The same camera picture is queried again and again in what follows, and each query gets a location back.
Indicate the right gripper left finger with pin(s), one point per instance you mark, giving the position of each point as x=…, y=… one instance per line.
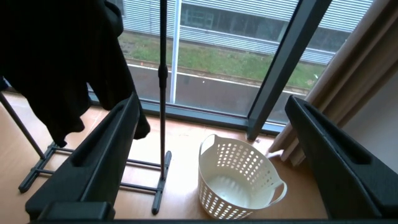
x=90, y=174

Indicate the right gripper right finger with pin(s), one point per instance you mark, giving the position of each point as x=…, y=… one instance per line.
x=348, y=183

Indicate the black garment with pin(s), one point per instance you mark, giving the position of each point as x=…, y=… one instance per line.
x=46, y=62

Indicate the white laundry basket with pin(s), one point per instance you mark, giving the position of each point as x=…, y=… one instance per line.
x=236, y=161

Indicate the black clothes rack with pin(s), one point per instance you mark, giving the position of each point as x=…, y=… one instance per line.
x=162, y=46

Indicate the beige curtain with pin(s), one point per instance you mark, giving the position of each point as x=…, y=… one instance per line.
x=342, y=77

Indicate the window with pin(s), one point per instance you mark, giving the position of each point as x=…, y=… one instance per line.
x=284, y=62

